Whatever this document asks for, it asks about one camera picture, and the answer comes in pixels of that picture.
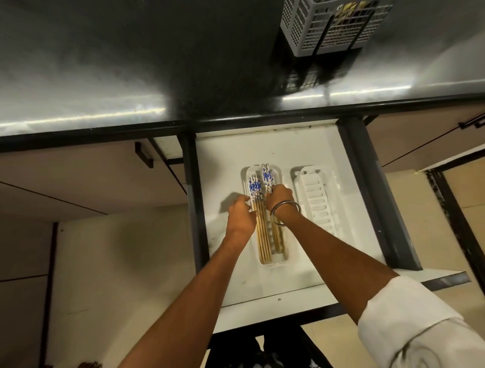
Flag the bunch of brass-coloured cutlery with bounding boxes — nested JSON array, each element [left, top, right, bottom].
[[333, 2, 369, 28]]

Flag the white shirt sleeve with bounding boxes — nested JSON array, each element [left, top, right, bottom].
[[358, 275, 485, 368]]

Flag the row of blue-patterned wooden chopsticks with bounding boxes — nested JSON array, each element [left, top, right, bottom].
[[247, 163, 285, 265]]

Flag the grey plastic cutlery basket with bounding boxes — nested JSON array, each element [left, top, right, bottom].
[[280, 0, 395, 58]]

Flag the silver metal bangle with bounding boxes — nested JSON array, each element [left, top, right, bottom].
[[270, 201, 302, 227]]

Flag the person's left hand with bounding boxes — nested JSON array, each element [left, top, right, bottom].
[[226, 195, 260, 239]]

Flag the white drawer with dark frame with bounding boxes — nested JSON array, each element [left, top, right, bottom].
[[178, 117, 472, 336]]

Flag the white plastic chopstick tray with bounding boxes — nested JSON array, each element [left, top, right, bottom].
[[241, 163, 292, 269]]

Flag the person's right forearm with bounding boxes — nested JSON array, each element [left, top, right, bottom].
[[274, 208, 401, 329]]

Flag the person's left forearm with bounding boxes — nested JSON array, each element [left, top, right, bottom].
[[117, 229, 255, 368]]

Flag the person's right hand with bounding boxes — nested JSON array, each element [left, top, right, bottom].
[[264, 184, 296, 214]]

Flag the black-framed cabinet door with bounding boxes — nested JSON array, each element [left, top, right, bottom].
[[424, 146, 485, 296]]

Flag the person's black trousers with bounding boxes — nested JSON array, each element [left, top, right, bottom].
[[206, 333, 334, 368]]

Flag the black cabinet handle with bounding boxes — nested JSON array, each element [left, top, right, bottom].
[[458, 113, 485, 132], [134, 141, 154, 170]]

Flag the white slotted plastic tray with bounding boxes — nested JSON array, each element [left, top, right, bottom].
[[290, 165, 355, 243]]

